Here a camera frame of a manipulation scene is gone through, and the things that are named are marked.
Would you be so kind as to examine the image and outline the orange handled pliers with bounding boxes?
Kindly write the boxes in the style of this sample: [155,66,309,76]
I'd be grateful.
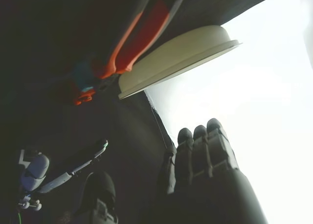
[91,0,188,91]

